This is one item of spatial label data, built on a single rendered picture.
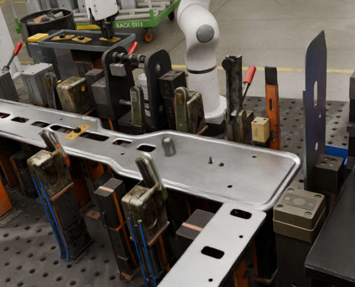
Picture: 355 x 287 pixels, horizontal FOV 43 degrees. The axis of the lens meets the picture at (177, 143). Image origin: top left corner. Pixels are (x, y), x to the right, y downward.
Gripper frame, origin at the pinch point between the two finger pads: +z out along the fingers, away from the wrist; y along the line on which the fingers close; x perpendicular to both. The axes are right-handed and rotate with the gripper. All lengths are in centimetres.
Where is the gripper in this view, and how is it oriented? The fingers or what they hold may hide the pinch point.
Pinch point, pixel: (107, 31)
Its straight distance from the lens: 163.8
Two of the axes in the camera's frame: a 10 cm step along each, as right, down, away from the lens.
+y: -6.9, 4.6, -5.6
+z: 1.5, 8.5, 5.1
